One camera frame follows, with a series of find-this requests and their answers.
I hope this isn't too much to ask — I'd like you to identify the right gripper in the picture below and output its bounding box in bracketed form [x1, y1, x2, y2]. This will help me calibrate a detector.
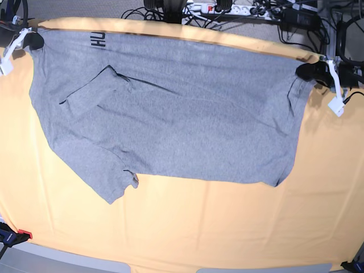
[1, 24, 44, 59]

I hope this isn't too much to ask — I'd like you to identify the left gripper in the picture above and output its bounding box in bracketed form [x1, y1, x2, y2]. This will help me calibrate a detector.
[295, 56, 363, 98]

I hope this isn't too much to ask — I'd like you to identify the grey t-shirt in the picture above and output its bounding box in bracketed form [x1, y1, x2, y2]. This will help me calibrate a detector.
[30, 30, 314, 203]

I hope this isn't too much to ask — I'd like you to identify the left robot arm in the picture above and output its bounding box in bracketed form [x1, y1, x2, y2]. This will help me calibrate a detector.
[296, 15, 363, 97]

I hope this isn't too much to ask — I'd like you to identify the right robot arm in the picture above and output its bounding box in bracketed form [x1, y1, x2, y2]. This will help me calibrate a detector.
[1, 1, 44, 59]

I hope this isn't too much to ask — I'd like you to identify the black power adapter box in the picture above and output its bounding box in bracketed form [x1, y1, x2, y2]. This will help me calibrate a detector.
[282, 9, 321, 31]

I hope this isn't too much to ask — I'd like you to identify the white power strip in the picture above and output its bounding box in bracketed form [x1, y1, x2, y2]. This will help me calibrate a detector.
[183, 2, 277, 21]

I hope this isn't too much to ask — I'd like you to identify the red black clamp left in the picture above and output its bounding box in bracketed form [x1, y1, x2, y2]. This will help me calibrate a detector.
[0, 222, 32, 258]

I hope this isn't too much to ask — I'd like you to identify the black clamp right corner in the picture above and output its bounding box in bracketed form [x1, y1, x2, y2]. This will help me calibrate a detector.
[341, 260, 364, 273]

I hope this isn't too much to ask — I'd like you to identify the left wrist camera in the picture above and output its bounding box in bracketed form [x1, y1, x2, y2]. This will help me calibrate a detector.
[328, 97, 345, 117]

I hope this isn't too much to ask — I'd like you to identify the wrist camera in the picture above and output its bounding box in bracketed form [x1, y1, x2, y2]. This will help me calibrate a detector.
[0, 60, 14, 76]
[328, 97, 345, 117]

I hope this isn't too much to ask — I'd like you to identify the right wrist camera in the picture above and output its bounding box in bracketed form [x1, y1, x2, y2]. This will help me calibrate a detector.
[0, 60, 14, 76]

